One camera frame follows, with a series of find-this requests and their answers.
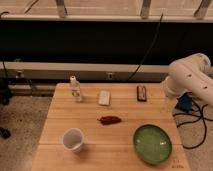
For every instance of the green oval plate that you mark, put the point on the green oval plate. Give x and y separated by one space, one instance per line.
152 144

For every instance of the dried red chili pepper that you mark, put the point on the dried red chili pepper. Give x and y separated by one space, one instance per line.
108 120

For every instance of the blue connector box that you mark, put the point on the blue connector box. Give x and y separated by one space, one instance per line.
184 103

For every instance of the white rectangular sponge block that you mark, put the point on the white rectangular sponge block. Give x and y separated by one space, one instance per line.
104 98

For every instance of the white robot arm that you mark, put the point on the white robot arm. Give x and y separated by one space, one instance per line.
190 74

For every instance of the dark brown chocolate bar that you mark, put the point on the dark brown chocolate bar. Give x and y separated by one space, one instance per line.
141 93

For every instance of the black object on floor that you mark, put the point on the black object on floor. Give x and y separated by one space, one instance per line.
4 133

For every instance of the grey wall rail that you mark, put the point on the grey wall rail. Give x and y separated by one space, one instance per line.
83 71

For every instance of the clear plastic water bottle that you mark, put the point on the clear plastic water bottle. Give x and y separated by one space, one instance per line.
75 88

